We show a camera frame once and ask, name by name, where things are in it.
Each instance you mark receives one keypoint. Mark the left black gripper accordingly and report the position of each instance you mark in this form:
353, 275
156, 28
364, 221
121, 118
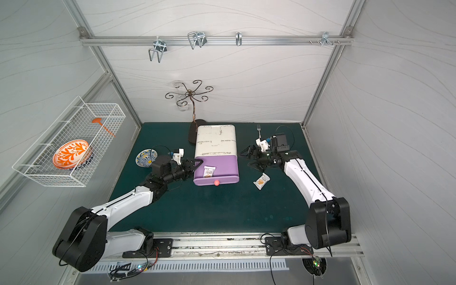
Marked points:
187, 168

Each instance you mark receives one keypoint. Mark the metal mug tree stand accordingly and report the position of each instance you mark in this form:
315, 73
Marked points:
187, 97

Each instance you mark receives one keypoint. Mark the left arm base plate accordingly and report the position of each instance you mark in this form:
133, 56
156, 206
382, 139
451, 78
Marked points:
161, 248

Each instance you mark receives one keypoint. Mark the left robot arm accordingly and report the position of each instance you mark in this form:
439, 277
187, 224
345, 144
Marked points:
87, 237

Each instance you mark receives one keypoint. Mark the aluminium wall rail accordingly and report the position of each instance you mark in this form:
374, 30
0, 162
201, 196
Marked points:
229, 40

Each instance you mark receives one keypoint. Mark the double metal hook middle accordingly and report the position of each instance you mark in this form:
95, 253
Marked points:
197, 39

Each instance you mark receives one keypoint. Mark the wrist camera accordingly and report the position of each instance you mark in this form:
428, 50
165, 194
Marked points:
177, 156
277, 143

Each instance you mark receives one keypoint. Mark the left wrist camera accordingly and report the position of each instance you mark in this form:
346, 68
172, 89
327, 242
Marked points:
177, 156

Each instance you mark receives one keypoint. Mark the single metal hook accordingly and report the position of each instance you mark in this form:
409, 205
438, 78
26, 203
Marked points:
238, 39

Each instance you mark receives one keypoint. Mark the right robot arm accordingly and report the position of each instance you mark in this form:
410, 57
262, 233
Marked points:
328, 220

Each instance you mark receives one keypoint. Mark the blue patterned small bowl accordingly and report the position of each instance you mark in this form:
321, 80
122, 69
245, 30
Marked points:
146, 157

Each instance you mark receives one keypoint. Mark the double metal hook left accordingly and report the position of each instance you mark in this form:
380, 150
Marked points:
158, 50

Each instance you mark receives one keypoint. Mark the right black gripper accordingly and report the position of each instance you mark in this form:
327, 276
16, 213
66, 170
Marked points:
259, 157

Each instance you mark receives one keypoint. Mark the metal hook right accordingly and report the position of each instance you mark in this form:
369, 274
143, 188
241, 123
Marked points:
325, 41

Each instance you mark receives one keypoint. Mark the orange spatula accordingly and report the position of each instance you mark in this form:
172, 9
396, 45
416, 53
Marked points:
99, 122

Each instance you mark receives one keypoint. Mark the orange patterned plate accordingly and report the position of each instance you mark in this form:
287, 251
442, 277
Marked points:
72, 154

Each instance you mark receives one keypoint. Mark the white cookie packet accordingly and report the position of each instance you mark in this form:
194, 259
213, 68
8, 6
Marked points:
261, 181
209, 171

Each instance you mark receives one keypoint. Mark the purple top drawer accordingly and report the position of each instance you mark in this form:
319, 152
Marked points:
227, 170

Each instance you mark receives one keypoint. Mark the silver fork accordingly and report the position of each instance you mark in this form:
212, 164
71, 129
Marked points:
258, 128

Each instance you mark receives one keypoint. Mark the white drawer cabinet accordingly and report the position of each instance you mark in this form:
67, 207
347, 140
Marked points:
216, 140

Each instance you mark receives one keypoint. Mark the double metal hook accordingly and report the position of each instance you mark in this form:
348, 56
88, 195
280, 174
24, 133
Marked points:
158, 50
197, 39

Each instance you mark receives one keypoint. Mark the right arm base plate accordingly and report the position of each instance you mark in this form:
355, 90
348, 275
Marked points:
275, 247

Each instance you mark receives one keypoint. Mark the white wire basket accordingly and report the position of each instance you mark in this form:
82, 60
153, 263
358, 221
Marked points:
74, 123

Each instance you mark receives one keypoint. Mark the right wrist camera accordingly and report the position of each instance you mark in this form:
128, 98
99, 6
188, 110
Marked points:
277, 143

